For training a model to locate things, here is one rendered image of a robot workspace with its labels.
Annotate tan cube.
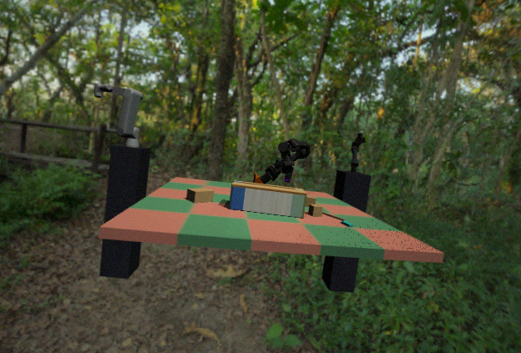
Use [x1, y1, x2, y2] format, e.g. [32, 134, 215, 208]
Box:
[186, 188, 214, 203]

